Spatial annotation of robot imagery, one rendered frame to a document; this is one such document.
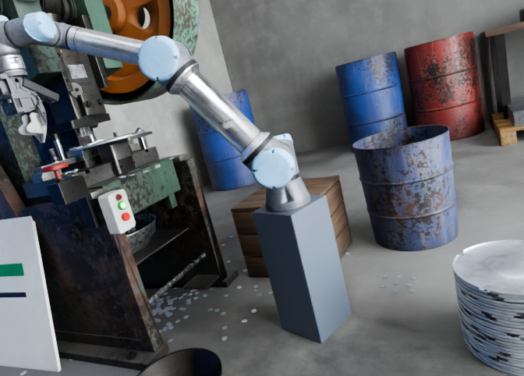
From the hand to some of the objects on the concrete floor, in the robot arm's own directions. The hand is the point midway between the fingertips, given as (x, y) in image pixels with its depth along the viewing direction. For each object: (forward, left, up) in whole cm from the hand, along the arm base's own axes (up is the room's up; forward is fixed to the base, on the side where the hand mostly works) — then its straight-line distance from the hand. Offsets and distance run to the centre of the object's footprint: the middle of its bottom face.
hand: (44, 138), depth 119 cm
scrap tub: (-46, -129, -85) cm, 161 cm away
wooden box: (-7, -89, -84) cm, 123 cm away
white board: (+54, +20, -85) cm, 102 cm away
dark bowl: (-30, -2, -85) cm, 90 cm away
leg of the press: (+37, +7, -85) cm, 93 cm away
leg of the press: (+55, -44, -85) cm, 110 cm away
